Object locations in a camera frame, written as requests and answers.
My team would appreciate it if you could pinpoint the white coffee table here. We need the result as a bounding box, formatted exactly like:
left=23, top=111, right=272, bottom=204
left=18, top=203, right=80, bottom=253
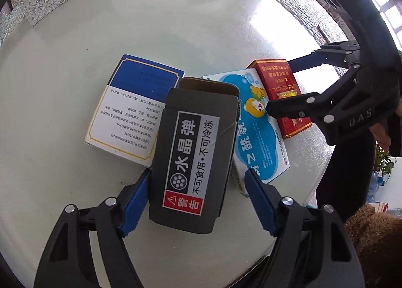
left=0, top=0, right=339, bottom=288

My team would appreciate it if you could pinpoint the red cigarette box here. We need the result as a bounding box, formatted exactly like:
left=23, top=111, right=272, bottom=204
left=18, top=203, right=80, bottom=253
left=246, top=59, right=313, bottom=140

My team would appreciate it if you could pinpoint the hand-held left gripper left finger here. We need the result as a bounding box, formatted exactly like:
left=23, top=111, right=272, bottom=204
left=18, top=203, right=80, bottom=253
left=33, top=169, right=152, bottom=288

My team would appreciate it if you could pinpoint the brown fluffy cloth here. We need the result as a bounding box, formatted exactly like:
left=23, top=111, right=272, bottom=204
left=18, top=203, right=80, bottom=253
left=343, top=204, right=402, bottom=280

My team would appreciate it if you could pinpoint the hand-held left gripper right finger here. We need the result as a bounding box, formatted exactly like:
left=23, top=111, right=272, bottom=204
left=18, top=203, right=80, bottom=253
left=244, top=169, right=367, bottom=288

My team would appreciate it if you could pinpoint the blue and white box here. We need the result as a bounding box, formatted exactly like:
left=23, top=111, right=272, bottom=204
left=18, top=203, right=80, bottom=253
left=84, top=54, right=186, bottom=169

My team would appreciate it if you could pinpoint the dark grey cardboard box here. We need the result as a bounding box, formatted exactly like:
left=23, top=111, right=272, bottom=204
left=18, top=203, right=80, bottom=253
left=147, top=76, right=241, bottom=235

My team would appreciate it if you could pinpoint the green potted plant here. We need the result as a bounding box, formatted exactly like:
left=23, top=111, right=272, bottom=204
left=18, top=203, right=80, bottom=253
left=375, top=146, right=395, bottom=179

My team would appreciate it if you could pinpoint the person's right hand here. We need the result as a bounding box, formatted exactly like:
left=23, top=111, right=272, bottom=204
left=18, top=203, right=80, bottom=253
left=369, top=123, right=392, bottom=152

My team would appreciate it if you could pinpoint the light blue cartoon box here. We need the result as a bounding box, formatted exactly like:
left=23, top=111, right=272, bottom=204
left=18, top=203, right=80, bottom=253
left=201, top=68, right=291, bottom=198

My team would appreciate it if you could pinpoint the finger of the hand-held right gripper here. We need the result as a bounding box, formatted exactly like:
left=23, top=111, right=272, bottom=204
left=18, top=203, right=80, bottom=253
left=287, top=41, right=362, bottom=72
left=266, top=66, right=362, bottom=124

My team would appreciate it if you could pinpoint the bright window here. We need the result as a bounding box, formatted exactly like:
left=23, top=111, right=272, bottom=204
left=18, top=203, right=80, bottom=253
left=352, top=0, right=402, bottom=44

